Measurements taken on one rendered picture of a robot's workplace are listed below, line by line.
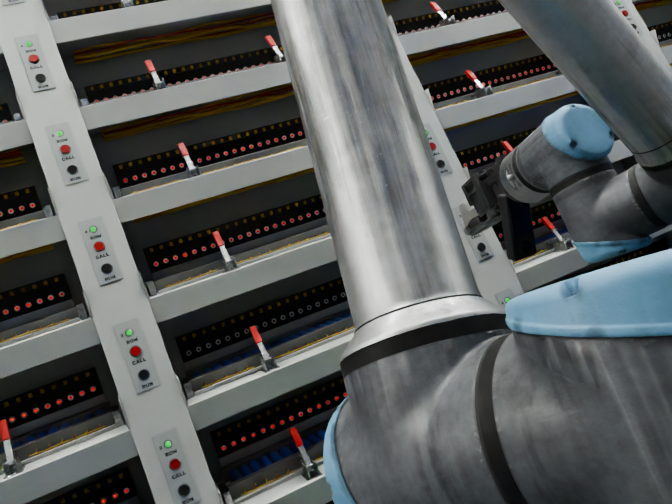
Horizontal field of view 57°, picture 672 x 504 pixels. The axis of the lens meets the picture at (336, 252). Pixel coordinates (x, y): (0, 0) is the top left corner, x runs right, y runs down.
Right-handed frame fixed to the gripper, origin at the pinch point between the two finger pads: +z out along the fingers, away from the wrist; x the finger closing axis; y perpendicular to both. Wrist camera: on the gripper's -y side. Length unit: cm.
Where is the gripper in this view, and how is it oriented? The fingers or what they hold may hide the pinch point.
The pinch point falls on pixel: (472, 233)
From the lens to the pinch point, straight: 120.0
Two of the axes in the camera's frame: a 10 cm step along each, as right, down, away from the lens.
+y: -3.9, -9.0, 2.1
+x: -8.9, 3.1, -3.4
